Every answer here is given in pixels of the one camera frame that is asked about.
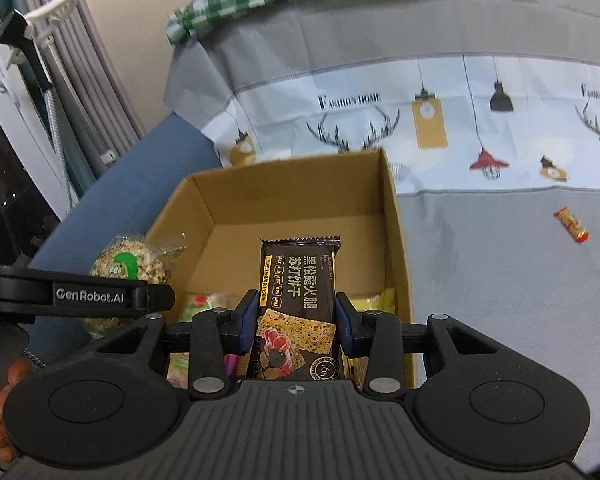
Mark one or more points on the purple lollipop packet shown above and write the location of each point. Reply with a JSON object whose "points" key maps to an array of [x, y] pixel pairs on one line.
{"points": [[231, 366]]}

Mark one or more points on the clear puffed rice cake packet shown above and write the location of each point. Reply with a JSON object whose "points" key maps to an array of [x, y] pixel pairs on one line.
{"points": [[130, 260]]}

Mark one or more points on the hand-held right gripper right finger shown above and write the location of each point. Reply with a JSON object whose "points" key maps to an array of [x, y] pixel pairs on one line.
{"points": [[342, 325]]}

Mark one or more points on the small red yellow candy packet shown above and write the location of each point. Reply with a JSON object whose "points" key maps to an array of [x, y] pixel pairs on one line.
{"points": [[571, 225]]}

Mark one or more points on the blue upholstered furniture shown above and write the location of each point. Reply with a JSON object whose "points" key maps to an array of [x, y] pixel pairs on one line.
{"points": [[145, 170]]}

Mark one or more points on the grey curtain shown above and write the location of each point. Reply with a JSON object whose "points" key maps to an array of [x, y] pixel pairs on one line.
{"points": [[95, 60]]}

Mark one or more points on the black cracker packet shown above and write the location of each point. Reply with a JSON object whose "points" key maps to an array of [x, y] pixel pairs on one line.
{"points": [[300, 280]]}

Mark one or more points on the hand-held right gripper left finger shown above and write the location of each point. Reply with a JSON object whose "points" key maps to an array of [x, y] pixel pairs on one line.
{"points": [[250, 320]]}

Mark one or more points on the cardboard box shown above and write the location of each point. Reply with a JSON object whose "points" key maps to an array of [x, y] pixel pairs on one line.
{"points": [[290, 210]]}

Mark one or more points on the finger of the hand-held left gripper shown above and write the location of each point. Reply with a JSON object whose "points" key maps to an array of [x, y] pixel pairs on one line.
{"points": [[161, 299]]}

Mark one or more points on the dark glass door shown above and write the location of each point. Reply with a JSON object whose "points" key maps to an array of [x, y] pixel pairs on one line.
{"points": [[5, 170]]}

